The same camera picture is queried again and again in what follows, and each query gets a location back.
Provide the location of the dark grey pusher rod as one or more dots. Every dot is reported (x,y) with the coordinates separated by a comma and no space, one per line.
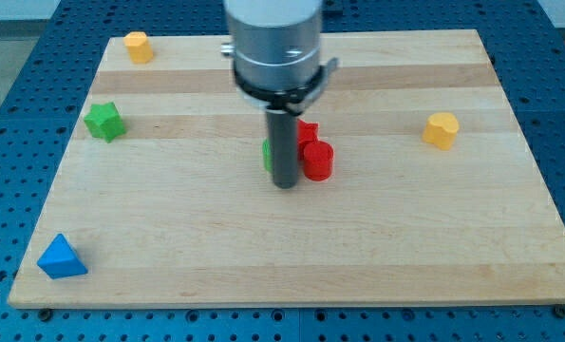
(282,137)

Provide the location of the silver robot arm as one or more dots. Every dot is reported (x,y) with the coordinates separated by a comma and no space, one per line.
(275,52)

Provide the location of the green circle block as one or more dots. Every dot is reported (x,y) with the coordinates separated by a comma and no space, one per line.
(266,155)

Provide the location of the green star block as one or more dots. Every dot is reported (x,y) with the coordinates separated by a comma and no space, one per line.
(104,121)

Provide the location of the red block behind rod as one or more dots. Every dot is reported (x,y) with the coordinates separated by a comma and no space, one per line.
(307,133)

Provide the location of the red cylinder block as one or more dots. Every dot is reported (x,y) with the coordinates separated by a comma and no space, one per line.
(318,160)

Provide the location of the wooden board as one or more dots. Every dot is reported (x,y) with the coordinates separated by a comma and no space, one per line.
(180,213)

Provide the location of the yellow heart block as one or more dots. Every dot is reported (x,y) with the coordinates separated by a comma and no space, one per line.
(441,130)

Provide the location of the yellow hexagon block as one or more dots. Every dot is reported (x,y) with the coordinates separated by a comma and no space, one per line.
(138,47)

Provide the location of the blue triangle block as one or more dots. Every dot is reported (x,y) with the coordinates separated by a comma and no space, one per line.
(59,260)

